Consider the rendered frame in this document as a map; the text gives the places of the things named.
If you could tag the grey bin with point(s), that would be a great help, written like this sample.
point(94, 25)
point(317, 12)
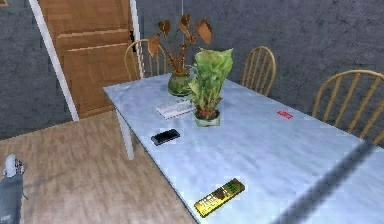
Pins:
point(10, 200)

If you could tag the gold and green remote control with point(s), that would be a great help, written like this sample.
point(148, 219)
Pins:
point(220, 196)

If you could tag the white bottle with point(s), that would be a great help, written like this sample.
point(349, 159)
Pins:
point(10, 165)

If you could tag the green leafy plant in pale pot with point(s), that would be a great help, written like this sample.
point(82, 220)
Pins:
point(209, 76)

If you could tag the red card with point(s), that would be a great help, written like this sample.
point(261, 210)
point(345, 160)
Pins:
point(284, 114)

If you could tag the pale blue dining table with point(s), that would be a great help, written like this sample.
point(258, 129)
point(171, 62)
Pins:
point(266, 156)

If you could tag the brown wooden room door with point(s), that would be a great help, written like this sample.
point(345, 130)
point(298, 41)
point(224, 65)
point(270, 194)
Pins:
point(90, 66)

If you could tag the black mobile phone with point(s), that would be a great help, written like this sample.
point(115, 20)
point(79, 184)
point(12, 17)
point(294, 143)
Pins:
point(165, 137)

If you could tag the wooden spindle-back chair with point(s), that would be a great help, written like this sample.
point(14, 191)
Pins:
point(343, 76)
point(263, 55)
point(137, 56)

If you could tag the brown-leaved plant in green pot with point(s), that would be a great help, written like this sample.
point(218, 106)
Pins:
point(179, 83)

